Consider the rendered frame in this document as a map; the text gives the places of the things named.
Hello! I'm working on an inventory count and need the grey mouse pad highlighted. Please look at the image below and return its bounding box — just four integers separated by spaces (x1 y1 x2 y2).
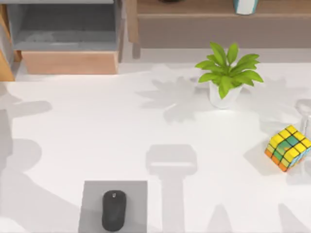
78 180 148 233

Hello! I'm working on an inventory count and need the pale wooden drawer front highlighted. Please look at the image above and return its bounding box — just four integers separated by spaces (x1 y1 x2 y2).
21 50 119 75

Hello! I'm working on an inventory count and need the wooden open shelf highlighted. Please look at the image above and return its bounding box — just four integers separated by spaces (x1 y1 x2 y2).
128 0 311 60

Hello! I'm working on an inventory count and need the white and teal cup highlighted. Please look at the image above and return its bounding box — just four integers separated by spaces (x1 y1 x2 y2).
233 0 258 16

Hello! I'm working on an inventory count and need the colourful puzzle cube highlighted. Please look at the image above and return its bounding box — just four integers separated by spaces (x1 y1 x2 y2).
264 125 311 172

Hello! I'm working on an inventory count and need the wooden cupboard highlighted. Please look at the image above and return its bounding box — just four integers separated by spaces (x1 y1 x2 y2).
0 3 23 82

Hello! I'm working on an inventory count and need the green plant in white pot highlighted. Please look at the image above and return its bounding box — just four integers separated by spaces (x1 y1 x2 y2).
194 42 264 109

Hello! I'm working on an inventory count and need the black computer mouse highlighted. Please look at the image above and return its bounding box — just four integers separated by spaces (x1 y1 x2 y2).
102 190 127 232

